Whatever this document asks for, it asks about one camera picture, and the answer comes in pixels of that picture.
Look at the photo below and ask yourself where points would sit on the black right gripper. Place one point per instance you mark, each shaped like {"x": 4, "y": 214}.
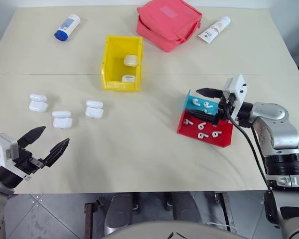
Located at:
{"x": 225, "y": 107}

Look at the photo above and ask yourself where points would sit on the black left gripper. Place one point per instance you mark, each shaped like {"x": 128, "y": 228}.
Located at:
{"x": 26, "y": 160}

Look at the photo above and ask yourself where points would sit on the white earbud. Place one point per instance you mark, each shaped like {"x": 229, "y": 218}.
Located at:
{"x": 201, "y": 126}
{"x": 206, "y": 111}
{"x": 196, "y": 101}
{"x": 208, "y": 104}
{"x": 202, "y": 135}
{"x": 187, "y": 122}
{"x": 216, "y": 134}

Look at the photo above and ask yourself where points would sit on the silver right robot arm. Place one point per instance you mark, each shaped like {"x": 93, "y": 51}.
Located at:
{"x": 276, "y": 129}

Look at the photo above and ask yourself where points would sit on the yellow plastic bin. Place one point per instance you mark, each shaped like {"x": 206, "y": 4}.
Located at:
{"x": 108, "y": 64}

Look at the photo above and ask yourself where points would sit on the blue plastic tray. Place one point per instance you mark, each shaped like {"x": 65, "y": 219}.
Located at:
{"x": 189, "y": 102}

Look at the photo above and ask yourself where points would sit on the red plastic tray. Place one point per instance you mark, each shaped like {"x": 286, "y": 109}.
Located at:
{"x": 221, "y": 132}

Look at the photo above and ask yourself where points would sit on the white hand cream tube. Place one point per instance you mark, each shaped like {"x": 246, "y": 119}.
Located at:
{"x": 214, "y": 30}

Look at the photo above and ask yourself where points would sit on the pink fabric pouch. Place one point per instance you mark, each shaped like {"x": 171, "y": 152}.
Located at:
{"x": 167, "y": 22}

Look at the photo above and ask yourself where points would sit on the dark grey rounded shape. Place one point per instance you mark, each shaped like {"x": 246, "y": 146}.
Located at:
{"x": 119, "y": 214}

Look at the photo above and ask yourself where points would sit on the white bottle with blue cap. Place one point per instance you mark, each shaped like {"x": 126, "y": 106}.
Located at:
{"x": 67, "y": 26}

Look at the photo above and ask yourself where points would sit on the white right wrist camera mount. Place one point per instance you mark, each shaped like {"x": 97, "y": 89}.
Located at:
{"x": 235, "y": 84}

